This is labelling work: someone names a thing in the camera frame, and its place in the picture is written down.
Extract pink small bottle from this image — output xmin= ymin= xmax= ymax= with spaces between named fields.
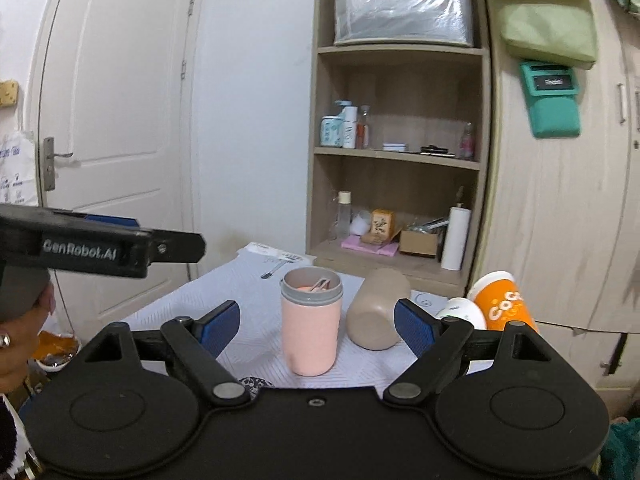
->
xmin=459 ymin=122 xmax=475 ymax=160

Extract teal wall pouch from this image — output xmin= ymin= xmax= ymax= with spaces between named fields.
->
xmin=520 ymin=60 xmax=580 ymax=139

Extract white papers on table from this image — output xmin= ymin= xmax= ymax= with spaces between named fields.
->
xmin=244 ymin=242 xmax=314 ymax=264

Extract beige plastic cup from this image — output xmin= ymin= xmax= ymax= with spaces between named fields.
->
xmin=346 ymin=268 xmax=411 ymax=351

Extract teal white jar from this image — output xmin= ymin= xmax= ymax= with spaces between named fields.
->
xmin=320 ymin=115 xmax=344 ymax=148

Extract metal door handle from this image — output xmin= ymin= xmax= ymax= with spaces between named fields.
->
xmin=42 ymin=136 xmax=74 ymax=192

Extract wooden wardrobe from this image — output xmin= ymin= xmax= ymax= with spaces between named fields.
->
xmin=474 ymin=0 xmax=639 ymax=410

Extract white paper towel roll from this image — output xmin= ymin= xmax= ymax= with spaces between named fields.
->
xmin=440 ymin=207 xmax=472 ymax=272

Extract person's left hand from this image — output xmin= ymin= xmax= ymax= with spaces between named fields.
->
xmin=0 ymin=283 xmax=55 ymax=393

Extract orange paper cup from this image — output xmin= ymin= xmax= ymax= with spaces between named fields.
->
xmin=466 ymin=271 xmax=538 ymax=330

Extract white door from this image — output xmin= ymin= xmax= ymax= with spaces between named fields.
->
xmin=27 ymin=0 xmax=206 ymax=340

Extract white pump bottle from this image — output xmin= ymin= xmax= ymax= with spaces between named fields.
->
xmin=335 ymin=100 xmax=358 ymax=150

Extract wooden bookshelf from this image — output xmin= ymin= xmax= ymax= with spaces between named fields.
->
xmin=306 ymin=0 xmax=492 ymax=297

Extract white mug on shelf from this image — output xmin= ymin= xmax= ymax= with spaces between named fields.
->
xmin=349 ymin=210 xmax=372 ymax=236

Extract pink cup with grey rim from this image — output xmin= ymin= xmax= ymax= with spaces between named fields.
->
xmin=281 ymin=266 xmax=344 ymax=377

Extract plastic wrapped grey box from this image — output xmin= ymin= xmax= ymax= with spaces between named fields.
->
xmin=334 ymin=0 xmax=474 ymax=48

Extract white leaf-print paper cup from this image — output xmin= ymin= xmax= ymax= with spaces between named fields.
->
xmin=436 ymin=297 xmax=487 ymax=330

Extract red small bottle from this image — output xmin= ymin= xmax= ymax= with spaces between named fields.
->
xmin=356 ymin=105 xmax=370 ymax=150

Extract yellow printed tea box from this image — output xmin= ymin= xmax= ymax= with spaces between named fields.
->
xmin=360 ymin=209 xmax=395 ymax=246

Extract small brush on cloth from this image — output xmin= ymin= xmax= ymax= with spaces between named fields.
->
xmin=260 ymin=260 xmax=291 ymax=280

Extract small cardboard box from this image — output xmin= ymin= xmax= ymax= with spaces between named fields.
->
xmin=399 ymin=230 xmax=439 ymax=257

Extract white textured table cloth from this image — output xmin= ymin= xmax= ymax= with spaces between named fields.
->
xmin=119 ymin=246 xmax=497 ymax=396

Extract green wall pouch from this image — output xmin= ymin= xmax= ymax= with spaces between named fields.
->
xmin=492 ymin=0 xmax=599 ymax=70

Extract pink flat box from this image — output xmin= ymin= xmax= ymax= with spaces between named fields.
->
xmin=341 ymin=234 xmax=399 ymax=257

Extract clear bottle beige cap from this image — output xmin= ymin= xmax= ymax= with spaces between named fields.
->
xmin=336 ymin=191 xmax=352 ymax=240

